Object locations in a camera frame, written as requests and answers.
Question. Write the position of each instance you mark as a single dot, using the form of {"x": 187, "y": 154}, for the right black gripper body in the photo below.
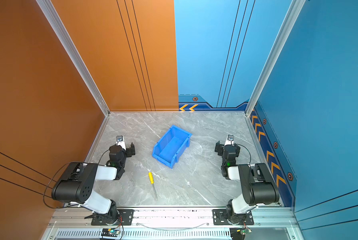
{"x": 221, "y": 152}

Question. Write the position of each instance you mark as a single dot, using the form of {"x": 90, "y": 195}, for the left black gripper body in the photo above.
{"x": 128, "y": 153}

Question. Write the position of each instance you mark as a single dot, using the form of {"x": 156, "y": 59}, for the yellow handled screwdriver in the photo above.
{"x": 151, "y": 178}

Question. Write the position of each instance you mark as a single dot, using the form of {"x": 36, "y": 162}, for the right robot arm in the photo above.
{"x": 257, "y": 184}

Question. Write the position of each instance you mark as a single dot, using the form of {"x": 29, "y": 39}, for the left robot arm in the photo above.
{"x": 76, "y": 185}

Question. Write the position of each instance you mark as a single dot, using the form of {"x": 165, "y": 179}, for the blue plastic storage bin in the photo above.
{"x": 171, "y": 146}

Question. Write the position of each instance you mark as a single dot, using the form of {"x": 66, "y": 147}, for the green circuit board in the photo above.
{"x": 110, "y": 234}

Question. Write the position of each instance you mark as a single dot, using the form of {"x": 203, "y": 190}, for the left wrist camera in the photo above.
{"x": 119, "y": 139}

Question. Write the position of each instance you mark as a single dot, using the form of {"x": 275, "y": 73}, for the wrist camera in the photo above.
{"x": 230, "y": 140}
{"x": 119, "y": 139}

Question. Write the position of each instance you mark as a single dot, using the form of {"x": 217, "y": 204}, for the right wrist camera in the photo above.
{"x": 230, "y": 140}

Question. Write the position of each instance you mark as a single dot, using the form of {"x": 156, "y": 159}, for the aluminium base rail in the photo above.
{"x": 177, "y": 223}

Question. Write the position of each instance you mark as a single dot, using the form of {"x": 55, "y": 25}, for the right aluminium corner post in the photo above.
{"x": 280, "y": 40}

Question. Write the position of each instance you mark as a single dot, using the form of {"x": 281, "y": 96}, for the aluminium corner post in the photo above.
{"x": 280, "y": 40}
{"x": 62, "y": 34}

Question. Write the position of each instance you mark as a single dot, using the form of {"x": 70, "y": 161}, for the left aluminium corner post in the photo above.
{"x": 62, "y": 34}

